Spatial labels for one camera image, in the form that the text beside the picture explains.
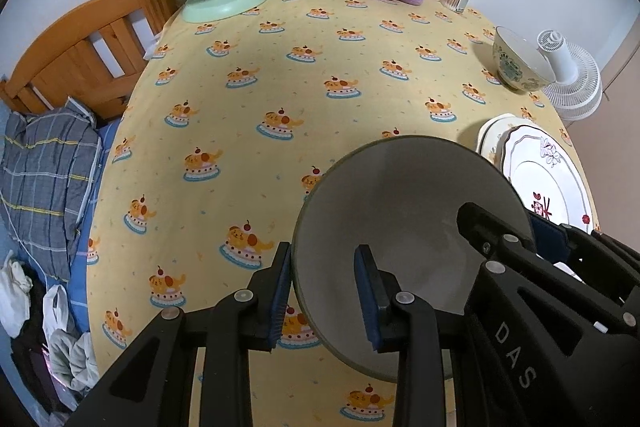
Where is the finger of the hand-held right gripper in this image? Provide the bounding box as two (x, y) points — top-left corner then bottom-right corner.
(456, 202), (640, 427)
(529, 212), (640, 308)

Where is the wooden bed headboard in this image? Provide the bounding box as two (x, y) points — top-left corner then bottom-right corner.
(0, 0), (178, 122)

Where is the white cloth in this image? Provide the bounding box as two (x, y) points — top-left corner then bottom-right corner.
(0, 252), (33, 338)
(42, 284), (101, 393)

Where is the yellow printed tablecloth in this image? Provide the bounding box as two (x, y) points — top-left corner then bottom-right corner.
(86, 0), (601, 427)

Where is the red-trimmed white deep plate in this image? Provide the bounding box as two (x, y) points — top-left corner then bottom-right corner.
(500, 125), (594, 235)

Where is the blue floral ceramic bowl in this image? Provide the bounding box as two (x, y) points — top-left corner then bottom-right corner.
(492, 26), (557, 92)

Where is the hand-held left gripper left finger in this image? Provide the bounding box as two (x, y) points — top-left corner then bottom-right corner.
(65, 241), (292, 427)

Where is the blue bed sheet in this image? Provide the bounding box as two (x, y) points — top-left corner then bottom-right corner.
(67, 117), (126, 333)

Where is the scalloped yellow floral plate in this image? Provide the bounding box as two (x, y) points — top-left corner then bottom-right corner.
(476, 113), (531, 168)

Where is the leaf print ceramic bowl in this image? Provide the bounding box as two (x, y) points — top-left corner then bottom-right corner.
(291, 135), (535, 382)

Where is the dark clothing pile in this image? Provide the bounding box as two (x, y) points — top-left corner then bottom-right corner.
(10, 257), (96, 413)

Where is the grey plaid blanket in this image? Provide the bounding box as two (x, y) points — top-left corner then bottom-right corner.
(0, 99), (106, 280)

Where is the white desk fan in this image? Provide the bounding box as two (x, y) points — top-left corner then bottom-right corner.
(536, 31), (603, 122)

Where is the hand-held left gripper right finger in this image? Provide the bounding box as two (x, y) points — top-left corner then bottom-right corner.
(353, 245), (481, 427)

